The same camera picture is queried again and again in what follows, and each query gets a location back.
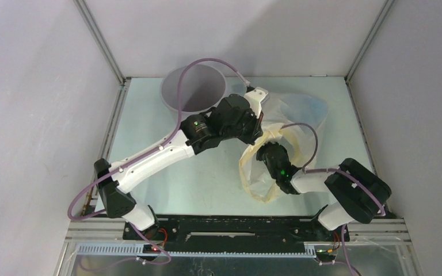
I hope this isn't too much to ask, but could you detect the grey plastic trash bin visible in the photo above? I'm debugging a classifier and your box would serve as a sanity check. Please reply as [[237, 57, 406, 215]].
[[159, 64, 227, 122]]

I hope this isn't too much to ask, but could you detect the aluminium frame post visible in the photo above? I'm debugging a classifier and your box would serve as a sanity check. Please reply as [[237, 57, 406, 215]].
[[73, 0, 126, 85], [345, 0, 396, 84]]

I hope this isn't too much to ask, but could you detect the left aluminium frame post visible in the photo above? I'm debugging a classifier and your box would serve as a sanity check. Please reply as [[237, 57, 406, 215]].
[[73, 0, 126, 85]]

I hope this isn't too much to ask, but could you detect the clear bag with yellow rim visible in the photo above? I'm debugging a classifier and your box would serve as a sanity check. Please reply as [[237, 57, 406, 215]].
[[239, 93, 328, 203]]

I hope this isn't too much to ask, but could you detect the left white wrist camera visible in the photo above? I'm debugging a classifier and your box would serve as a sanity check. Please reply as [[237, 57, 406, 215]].
[[243, 87, 269, 118]]

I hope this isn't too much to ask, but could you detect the grey slotted cable duct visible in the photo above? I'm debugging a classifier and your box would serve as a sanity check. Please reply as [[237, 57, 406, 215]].
[[75, 243, 316, 259]]

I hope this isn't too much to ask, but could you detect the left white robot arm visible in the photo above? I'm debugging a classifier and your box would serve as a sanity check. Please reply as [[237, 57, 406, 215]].
[[94, 89, 267, 240]]

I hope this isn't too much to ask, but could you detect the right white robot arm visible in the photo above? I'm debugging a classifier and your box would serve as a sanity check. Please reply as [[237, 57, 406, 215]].
[[256, 143, 392, 240]]

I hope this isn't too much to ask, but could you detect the right aluminium frame post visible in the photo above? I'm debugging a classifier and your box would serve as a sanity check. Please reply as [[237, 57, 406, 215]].
[[345, 0, 396, 84]]

